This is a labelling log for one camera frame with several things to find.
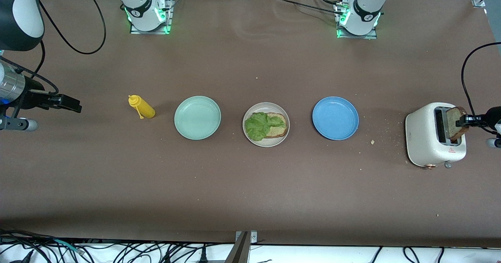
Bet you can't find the light brown bread slice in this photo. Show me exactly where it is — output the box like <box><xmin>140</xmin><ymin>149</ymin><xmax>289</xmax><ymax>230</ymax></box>
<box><xmin>263</xmin><ymin>112</ymin><xmax>289</xmax><ymax>139</ymax></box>

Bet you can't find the yellow mustard squeeze bottle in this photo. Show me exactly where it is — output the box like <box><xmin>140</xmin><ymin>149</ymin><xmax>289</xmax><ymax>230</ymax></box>
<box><xmin>128</xmin><ymin>94</ymin><xmax>156</xmax><ymax>120</ymax></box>

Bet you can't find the blue plate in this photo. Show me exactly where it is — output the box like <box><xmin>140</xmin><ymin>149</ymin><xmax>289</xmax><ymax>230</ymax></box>
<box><xmin>312</xmin><ymin>96</ymin><xmax>359</xmax><ymax>141</ymax></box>

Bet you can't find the teal floor cable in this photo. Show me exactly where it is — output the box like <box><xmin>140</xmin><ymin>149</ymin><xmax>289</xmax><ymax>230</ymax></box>
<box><xmin>53</xmin><ymin>238</ymin><xmax>85</xmax><ymax>254</ymax></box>

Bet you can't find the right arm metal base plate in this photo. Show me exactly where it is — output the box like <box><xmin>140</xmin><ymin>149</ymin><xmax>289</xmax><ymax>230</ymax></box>
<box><xmin>129</xmin><ymin>0</ymin><xmax>175</xmax><ymax>35</ymax></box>

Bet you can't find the green lettuce leaf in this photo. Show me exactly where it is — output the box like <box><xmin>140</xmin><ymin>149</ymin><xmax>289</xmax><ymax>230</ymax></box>
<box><xmin>245</xmin><ymin>112</ymin><xmax>287</xmax><ymax>142</ymax></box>

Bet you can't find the black base power cable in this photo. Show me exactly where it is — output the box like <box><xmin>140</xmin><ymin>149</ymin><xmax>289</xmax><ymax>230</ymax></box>
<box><xmin>268</xmin><ymin>0</ymin><xmax>347</xmax><ymax>17</ymax></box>

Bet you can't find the dark crust bread slice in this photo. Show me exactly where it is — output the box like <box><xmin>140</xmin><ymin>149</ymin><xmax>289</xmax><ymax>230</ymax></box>
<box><xmin>446</xmin><ymin>106</ymin><xmax>469</xmax><ymax>141</ymax></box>

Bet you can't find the silver metal bracket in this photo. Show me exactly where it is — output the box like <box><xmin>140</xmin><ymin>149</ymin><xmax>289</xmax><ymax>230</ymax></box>
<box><xmin>235</xmin><ymin>231</ymin><xmax>259</xmax><ymax>245</ymax></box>

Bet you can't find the mint green plate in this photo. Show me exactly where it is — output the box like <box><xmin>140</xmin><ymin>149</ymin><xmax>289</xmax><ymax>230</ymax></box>
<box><xmin>174</xmin><ymin>95</ymin><xmax>222</xmax><ymax>141</ymax></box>

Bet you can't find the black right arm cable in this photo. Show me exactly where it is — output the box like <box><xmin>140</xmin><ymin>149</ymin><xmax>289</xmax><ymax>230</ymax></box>
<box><xmin>0</xmin><ymin>0</ymin><xmax>107</xmax><ymax>95</ymax></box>

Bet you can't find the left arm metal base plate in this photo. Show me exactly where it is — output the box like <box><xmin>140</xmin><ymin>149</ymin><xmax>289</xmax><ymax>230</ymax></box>
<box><xmin>335</xmin><ymin>1</ymin><xmax>378</xmax><ymax>40</ymax></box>

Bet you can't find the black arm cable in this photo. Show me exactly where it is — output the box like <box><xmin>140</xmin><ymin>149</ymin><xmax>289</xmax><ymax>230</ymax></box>
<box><xmin>461</xmin><ymin>41</ymin><xmax>501</xmax><ymax>135</ymax></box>
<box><xmin>0</xmin><ymin>0</ymin><xmax>107</xmax><ymax>95</ymax></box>

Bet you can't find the dark grey metal beam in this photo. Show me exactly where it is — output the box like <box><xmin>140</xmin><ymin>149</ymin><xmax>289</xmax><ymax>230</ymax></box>
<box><xmin>224</xmin><ymin>232</ymin><xmax>251</xmax><ymax>263</ymax></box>

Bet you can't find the white toaster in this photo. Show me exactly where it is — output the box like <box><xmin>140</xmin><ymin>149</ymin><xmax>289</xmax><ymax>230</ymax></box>
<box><xmin>405</xmin><ymin>102</ymin><xmax>467</xmax><ymax>169</ymax></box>

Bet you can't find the beige plate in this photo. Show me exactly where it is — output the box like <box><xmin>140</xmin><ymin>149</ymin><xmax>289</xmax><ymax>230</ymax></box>
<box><xmin>242</xmin><ymin>102</ymin><xmax>290</xmax><ymax>148</ymax></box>

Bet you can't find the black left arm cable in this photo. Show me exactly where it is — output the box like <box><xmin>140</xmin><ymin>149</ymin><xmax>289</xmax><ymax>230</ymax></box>
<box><xmin>461</xmin><ymin>41</ymin><xmax>501</xmax><ymax>135</ymax></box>

